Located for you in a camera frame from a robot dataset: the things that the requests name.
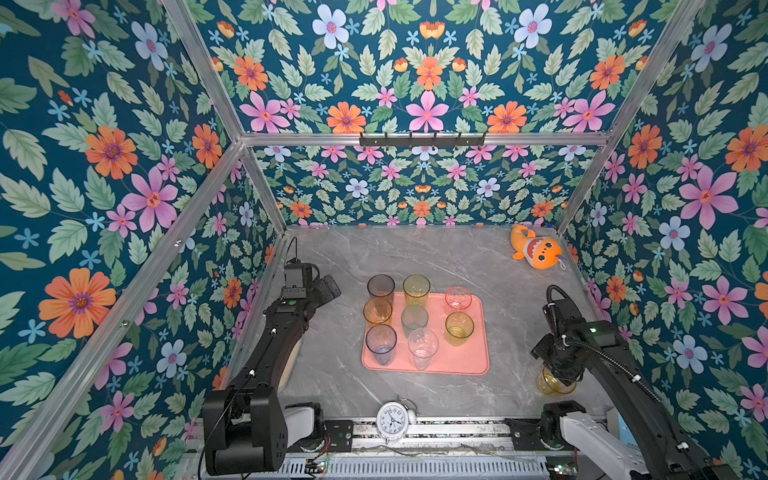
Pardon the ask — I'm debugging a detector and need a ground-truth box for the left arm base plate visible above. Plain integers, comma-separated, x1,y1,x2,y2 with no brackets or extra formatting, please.
297,419,354,455

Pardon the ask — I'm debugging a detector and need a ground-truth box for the yellow short cup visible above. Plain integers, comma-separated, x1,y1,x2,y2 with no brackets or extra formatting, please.
537,365,577,396

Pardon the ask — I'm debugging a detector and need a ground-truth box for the teal frosted cup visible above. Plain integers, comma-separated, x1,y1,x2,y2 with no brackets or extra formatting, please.
401,305,429,336

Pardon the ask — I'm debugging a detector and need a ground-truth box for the orange plush fish toy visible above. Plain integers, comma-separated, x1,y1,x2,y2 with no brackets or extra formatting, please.
510,224,566,270

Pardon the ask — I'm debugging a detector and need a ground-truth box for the blue transparent cup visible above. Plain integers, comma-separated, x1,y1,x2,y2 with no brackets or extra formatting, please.
365,324,397,366

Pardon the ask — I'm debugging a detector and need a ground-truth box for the green short cup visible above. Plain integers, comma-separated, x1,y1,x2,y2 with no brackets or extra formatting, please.
445,311,475,346

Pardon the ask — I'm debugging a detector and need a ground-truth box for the grey transparent cup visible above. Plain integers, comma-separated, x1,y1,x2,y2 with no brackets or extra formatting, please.
366,274,396,303

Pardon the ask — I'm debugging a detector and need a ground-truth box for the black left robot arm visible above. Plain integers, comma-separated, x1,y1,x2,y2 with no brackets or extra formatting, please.
198,257,341,476

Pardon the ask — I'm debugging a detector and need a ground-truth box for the green tall transparent cup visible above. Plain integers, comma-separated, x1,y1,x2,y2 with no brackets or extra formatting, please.
403,274,431,308

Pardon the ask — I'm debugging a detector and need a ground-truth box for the pink plastic tray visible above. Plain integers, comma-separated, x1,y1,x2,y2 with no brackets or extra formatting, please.
361,292,490,376

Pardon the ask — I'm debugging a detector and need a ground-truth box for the clear transparent cup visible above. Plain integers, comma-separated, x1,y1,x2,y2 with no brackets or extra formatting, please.
407,328,439,371

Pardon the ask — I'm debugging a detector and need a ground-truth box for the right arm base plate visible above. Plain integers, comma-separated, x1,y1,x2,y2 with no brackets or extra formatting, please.
503,418,574,451

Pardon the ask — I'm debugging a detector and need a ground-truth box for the white alarm clock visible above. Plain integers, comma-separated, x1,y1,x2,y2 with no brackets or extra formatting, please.
375,398,417,443

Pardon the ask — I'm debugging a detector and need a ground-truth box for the pink transparent cup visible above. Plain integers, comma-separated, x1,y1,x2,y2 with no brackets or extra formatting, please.
444,286,473,311

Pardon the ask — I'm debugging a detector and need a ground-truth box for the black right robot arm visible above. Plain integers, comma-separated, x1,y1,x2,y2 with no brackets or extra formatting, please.
531,285,737,479

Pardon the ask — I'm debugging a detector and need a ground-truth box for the yellow transparent cup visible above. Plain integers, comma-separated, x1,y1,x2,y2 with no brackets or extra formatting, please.
363,298,393,327

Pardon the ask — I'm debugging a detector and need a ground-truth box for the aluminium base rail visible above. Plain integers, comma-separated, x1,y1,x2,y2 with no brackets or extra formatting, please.
281,415,577,463

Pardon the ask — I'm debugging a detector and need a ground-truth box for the black hook rail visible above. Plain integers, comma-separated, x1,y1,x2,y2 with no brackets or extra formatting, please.
358,132,486,149

